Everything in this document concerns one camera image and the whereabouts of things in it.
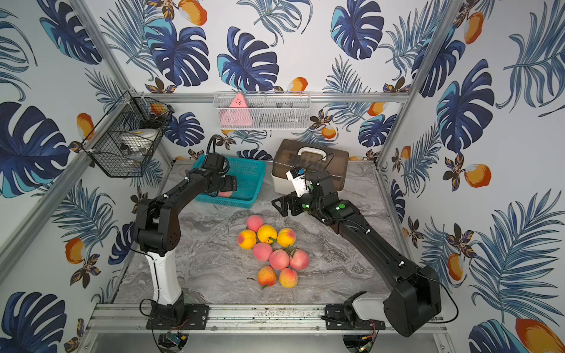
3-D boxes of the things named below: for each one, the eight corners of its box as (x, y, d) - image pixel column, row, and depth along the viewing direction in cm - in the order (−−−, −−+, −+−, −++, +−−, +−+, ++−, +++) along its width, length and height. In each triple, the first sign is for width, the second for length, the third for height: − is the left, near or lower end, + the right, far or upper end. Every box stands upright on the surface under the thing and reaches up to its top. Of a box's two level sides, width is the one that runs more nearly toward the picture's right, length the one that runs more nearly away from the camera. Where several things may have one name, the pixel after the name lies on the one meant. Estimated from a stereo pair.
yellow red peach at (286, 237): (275, 245, 93) (275, 238, 88) (282, 232, 97) (282, 225, 92) (289, 252, 91) (290, 245, 87) (296, 238, 95) (297, 232, 90)
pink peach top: (245, 228, 98) (243, 222, 93) (254, 218, 101) (253, 211, 97) (256, 236, 95) (255, 230, 91) (265, 225, 99) (264, 219, 94)
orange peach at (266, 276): (258, 287, 82) (257, 283, 78) (259, 270, 86) (258, 265, 82) (276, 287, 82) (275, 283, 78) (276, 270, 86) (276, 265, 82)
